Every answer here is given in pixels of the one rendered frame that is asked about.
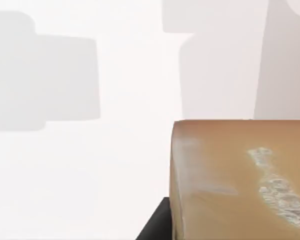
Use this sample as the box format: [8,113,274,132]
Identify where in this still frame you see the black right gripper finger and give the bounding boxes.
[135,196,174,240]

